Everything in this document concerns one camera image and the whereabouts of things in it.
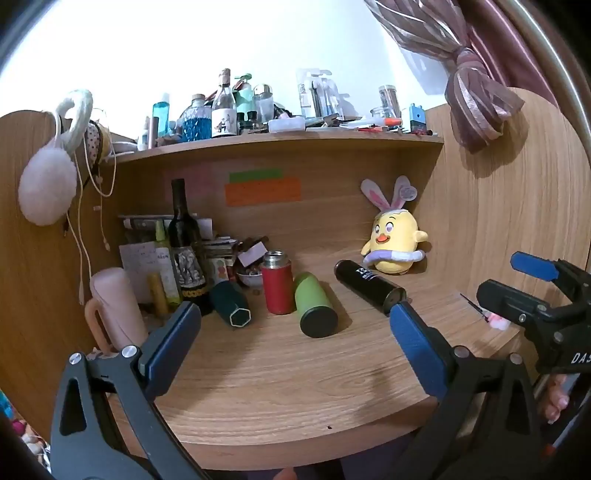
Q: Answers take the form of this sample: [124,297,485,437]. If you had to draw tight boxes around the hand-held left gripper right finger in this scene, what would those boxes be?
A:
[389,302,546,480]

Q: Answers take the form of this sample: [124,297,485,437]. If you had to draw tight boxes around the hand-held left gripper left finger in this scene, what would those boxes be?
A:
[50,302,204,480]

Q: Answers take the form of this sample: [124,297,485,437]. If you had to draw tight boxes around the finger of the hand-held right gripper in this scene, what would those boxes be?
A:
[477,279,556,332]
[510,251,591,302]

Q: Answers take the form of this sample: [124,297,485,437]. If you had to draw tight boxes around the dark green hexagonal cup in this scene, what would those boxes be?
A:
[210,281,252,330]

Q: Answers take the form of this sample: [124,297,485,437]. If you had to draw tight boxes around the black cylindrical cup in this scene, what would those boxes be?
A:
[335,260,407,316]

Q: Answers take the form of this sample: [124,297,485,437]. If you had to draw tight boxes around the light green cup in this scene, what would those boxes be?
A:
[294,272,339,339]

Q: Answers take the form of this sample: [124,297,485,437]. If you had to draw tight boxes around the red cup with metal rim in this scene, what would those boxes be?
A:
[261,250,296,316]

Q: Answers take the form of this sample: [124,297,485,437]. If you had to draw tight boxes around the person's right hand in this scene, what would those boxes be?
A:
[537,373,581,425]

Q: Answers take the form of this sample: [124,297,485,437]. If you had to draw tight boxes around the yellow tube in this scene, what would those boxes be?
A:
[147,273,170,320]

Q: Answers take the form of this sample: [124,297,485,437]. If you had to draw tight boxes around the white paper note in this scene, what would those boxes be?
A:
[119,241,158,304]

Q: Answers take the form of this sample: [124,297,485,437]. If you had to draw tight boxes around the small yellow-green bottle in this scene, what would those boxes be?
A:
[154,220,182,309]

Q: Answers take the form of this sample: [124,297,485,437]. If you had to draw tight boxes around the dark wine bottle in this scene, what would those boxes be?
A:
[167,179,214,317]

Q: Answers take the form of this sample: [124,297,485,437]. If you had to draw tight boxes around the yellow chick plush toy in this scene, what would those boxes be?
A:
[360,175,429,276]

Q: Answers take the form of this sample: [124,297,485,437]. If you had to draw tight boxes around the wooden desk with shelf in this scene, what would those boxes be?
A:
[0,88,591,462]

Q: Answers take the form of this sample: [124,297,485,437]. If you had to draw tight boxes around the small cardboard box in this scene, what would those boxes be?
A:
[236,244,270,267]

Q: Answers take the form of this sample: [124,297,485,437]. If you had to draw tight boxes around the colourful printed cloth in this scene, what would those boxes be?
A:
[0,390,51,464]

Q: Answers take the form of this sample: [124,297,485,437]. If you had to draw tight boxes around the orange sticky note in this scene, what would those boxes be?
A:
[225,176,302,206]

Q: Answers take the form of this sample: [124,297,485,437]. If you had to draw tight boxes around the green sticky note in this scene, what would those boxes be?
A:
[229,169,283,183]

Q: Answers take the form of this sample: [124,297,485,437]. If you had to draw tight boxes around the white fluffy earmuffs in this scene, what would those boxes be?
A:
[18,89,93,227]

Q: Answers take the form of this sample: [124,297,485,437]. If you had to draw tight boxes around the pink curtain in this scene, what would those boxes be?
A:
[362,0,561,154]

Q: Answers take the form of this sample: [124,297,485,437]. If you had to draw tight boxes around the tall glass jar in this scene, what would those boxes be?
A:
[379,85,401,120]

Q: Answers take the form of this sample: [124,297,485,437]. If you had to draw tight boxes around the polka dot headband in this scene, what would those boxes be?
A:
[84,119,115,163]

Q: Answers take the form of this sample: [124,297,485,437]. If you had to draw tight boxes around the blue liquid glass bottle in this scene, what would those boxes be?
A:
[183,94,212,143]

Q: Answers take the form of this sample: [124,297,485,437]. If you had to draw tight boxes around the teal plastic bottle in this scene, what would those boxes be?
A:
[152,93,171,140]

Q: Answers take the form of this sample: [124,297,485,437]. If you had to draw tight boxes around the clear labelled glass bottle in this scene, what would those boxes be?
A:
[211,69,238,138]

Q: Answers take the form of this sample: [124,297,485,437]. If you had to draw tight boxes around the white flat box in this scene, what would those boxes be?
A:
[267,117,307,134]

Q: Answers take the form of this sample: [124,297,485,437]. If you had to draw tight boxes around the green pump bottle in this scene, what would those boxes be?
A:
[232,73,256,126]

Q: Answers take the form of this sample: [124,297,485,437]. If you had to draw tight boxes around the small clear glass bottle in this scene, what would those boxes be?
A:
[253,84,275,126]

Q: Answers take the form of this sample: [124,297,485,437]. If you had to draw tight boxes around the clear blister packaging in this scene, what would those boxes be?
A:
[295,69,345,119]

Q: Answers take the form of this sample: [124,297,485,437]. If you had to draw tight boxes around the pink cup with handle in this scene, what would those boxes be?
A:
[85,268,150,357]

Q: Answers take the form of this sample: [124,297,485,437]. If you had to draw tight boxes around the white earphone cable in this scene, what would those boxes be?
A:
[62,108,117,306]

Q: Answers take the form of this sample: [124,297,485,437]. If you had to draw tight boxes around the metal rail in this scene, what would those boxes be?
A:
[501,0,591,121]

